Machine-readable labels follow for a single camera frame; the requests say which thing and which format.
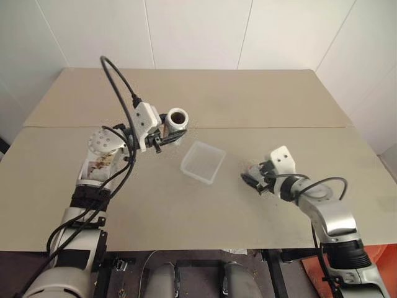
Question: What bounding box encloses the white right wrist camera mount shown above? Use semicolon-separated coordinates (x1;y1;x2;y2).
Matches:
269;145;297;175

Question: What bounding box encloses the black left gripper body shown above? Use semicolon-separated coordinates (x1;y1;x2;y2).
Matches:
145;129;171;155

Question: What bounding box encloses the thin grey wire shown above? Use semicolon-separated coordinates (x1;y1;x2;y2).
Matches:
138;249;163;298

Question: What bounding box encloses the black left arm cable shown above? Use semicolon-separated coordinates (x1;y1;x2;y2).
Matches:
45;55;144;256

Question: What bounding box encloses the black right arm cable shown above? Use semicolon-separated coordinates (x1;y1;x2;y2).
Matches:
265;172;349;292

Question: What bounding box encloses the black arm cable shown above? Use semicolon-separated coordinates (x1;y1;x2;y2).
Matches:
265;172;349;292
45;55;144;256

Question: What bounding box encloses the clear plastic box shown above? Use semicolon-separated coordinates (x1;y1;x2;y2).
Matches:
180;140;226;186

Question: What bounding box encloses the grey rounded shape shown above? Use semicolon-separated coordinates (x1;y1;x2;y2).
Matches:
148;261;183;298
222;260;265;298

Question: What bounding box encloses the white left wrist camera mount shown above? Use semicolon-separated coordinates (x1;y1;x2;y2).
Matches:
129;101;160;153

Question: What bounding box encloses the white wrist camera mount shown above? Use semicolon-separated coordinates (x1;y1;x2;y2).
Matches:
129;101;160;153
269;145;297;175

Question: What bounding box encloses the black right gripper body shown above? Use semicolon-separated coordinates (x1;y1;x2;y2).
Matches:
256;160;279;196

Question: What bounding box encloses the orange object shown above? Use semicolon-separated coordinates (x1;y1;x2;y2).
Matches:
302;243;397;298

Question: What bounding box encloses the small metal clamp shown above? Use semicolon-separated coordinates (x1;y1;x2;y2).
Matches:
112;257;130;273

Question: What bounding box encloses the white jar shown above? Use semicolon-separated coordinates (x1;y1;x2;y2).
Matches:
162;107;190;147

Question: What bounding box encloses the black table frame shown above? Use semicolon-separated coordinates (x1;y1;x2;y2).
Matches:
259;247;325;298

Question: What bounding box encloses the dark object at wall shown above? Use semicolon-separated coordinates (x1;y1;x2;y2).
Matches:
0;127;11;163

